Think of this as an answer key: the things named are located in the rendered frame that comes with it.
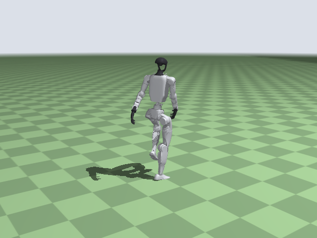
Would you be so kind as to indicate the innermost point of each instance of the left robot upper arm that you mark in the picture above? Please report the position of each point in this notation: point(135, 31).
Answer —
point(144, 86)

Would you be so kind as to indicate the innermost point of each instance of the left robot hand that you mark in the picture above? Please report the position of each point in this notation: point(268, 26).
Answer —
point(132, 114)

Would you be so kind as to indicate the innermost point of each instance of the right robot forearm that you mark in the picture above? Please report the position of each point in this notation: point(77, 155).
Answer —
point(174, 103)

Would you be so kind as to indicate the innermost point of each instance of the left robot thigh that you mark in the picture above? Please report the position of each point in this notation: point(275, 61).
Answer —
point(155, 122)

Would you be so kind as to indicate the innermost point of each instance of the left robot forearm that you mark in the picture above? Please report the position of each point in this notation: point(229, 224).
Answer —
point(137, 101)

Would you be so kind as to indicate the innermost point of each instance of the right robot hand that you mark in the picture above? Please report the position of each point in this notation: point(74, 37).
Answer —
point(173, 114)

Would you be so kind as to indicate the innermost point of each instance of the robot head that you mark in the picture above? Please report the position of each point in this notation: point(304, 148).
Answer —
point(160, 62)

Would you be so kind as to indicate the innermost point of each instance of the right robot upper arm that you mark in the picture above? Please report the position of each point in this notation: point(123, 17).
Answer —
point(171, 81)

